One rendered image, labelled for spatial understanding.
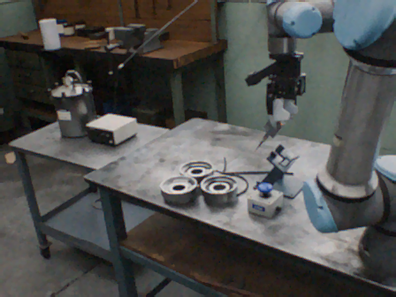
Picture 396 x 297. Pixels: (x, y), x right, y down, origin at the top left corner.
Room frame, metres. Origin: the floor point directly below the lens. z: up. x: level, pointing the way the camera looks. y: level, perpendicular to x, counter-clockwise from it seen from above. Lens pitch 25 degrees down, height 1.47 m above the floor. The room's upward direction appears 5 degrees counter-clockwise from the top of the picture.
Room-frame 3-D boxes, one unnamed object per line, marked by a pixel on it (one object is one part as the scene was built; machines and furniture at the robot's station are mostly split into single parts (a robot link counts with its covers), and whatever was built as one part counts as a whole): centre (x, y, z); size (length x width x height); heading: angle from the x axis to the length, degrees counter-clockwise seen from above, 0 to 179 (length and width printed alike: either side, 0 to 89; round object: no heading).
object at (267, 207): (1.04, -0.17, 0.82); 0.08 x 0.07 x 0.05; 51
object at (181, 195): (1.15, 0.07, 0.82); 0.10 x 0.10 x 0.04
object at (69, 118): (1.99, 0.49, 0.83); 0.41 x 0.19 x 0.30; 55
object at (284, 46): (1.16, -0.24, 1.22); 0.08 x 0.08 x 0.05
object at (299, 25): (1.06, -0.27, 1.29); 0.11 x 0.11 x 0.08; 8
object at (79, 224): (1.98, 0.52, 0.34); 0.67 x 0.46 x 0.68; 55
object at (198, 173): (1.24, 0.01, 0.82); 0.10 x 0.10 x 0.04
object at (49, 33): (3.27, 0.98, 0.96); 0.12 x 0.11 x 0.20; 141
